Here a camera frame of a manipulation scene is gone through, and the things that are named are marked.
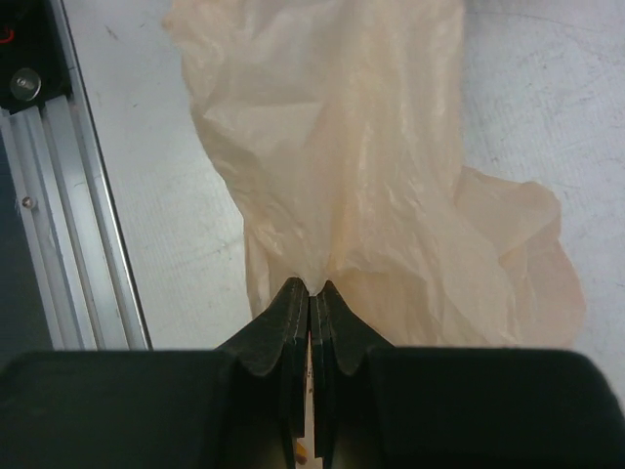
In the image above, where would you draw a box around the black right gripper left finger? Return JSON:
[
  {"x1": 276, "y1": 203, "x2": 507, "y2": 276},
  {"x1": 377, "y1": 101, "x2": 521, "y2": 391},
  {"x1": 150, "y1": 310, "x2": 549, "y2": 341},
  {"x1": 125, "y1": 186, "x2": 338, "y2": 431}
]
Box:
[{"x1": 1, "y1": 278, "x2": 309, "y2": 468}]

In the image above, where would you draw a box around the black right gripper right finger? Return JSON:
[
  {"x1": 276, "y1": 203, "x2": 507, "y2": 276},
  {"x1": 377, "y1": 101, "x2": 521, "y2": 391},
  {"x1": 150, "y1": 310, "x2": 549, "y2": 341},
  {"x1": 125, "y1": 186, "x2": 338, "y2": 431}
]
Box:
[{"x1": 310, "y1": 283, "x2": 624, "y2": 468}]

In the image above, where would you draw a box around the translucent orange plastic bag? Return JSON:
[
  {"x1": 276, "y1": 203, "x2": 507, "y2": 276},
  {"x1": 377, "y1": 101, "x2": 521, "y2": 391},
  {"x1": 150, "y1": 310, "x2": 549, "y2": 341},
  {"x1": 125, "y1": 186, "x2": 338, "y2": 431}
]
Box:
[{"x1": 164, "y1": 1, "x2": 585, "y2": 347}]

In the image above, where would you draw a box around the aluminium front rail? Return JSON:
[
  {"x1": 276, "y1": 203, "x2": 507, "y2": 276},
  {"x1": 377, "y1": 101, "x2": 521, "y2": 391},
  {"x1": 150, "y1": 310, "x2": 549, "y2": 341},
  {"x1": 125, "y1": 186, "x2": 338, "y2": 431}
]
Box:
[{"x1": 1, "y1": 1, "x2": 150, "y2": 350}]

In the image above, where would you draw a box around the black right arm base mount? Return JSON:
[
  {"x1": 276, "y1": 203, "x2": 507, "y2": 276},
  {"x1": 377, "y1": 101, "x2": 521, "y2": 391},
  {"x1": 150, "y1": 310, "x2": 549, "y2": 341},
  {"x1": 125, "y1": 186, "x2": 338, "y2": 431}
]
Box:
[{"x1": 1, "y1": 1, "x2": 71, "y2": 114}]

